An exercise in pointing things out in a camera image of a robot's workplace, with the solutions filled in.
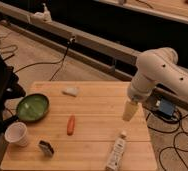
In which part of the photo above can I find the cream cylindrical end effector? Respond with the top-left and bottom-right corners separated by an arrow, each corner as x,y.
122,101 -> 138,121

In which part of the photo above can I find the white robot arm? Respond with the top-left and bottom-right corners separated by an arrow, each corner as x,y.
122,47 -> 188,121

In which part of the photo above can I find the blue electronic box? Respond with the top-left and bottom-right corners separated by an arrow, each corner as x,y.
156,99 -> 175,118

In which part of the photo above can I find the white tube bottle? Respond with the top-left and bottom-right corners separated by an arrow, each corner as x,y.
105,131 -> 127,171

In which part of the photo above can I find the orange carrot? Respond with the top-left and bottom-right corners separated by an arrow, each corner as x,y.
67,115 -> 75,136

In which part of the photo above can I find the green frying pan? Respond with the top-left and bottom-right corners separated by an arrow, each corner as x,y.
3,93 -> 50,128

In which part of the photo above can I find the white paper cup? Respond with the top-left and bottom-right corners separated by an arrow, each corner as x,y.
5,122 -> 29,147

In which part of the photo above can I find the black cable bundle right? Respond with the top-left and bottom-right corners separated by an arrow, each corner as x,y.
144,106 -> 188,171

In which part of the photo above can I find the black floor cable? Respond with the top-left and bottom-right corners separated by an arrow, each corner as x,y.
13,35 -> 77,82

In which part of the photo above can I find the white object on rail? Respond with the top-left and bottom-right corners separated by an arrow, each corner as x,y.
33,4 -> 52,22

